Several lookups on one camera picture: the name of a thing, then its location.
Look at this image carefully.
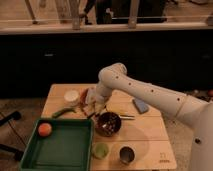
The black whiteboard eraser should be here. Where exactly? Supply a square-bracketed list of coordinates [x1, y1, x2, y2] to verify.
[83, 106, 95, 119]

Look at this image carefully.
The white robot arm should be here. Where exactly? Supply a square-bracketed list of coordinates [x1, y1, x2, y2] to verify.
[95, 63, 213, 171]

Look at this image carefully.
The green plastic tray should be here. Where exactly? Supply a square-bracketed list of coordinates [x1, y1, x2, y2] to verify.
[19, 118, 94, 171]

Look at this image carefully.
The dark bowl with beans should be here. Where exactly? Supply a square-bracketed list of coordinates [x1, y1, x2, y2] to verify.
[96, 112, 122, 137]

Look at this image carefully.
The white small cup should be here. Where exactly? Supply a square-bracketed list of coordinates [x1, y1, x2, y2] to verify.
[64, 90, 79, 102]

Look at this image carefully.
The blue sponge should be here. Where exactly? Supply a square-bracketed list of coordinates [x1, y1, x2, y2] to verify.
[132, 98, 149, 114]

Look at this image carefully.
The green small cup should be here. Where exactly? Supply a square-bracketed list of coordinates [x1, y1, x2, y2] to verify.
[92, 142, 109, 159]

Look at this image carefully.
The metal cup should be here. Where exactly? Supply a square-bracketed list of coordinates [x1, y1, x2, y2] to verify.
[119, 146, 135, 164]

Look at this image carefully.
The orange peach fruit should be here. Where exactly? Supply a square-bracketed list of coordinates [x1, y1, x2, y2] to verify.
[38, 123, 52, 137]

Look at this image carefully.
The black chair base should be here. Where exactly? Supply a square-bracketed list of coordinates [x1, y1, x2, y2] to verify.
[0, 111, 25, 161]

